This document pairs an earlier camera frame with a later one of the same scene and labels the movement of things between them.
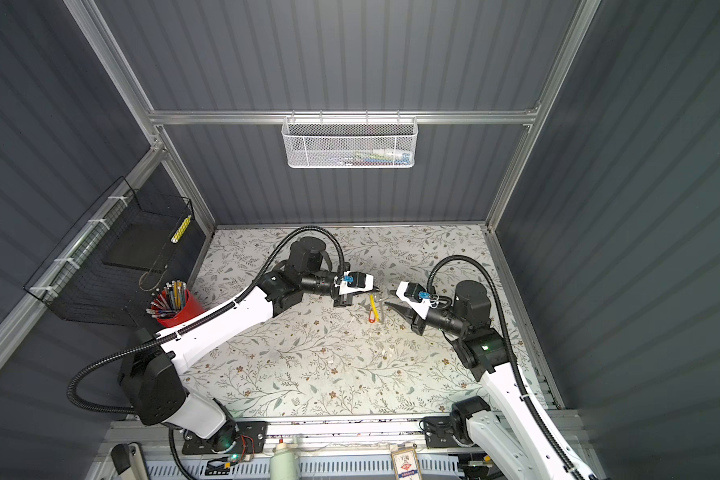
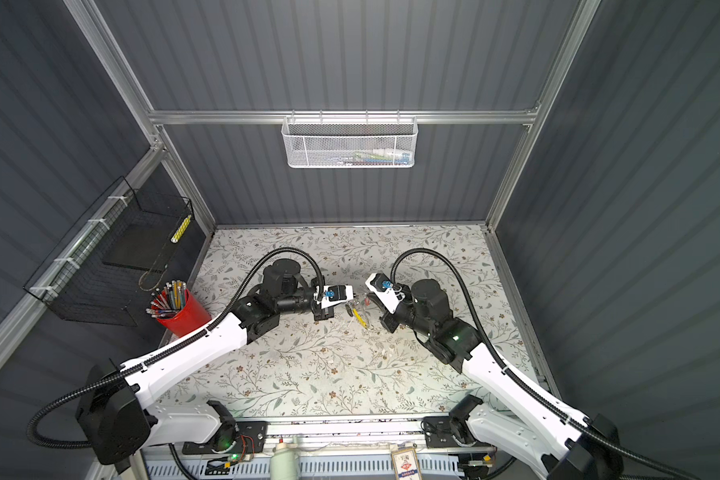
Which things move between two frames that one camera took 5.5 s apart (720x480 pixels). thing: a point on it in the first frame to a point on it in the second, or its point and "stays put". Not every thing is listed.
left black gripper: x=343 y=301 to x=323 y=314
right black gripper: x=415 y=319 to x=388 y=321
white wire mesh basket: x=349 y=141 stays put
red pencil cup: x=173 y=305 stays put
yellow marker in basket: x=181 y=229 stays put
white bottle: x=285 y=462 stays put
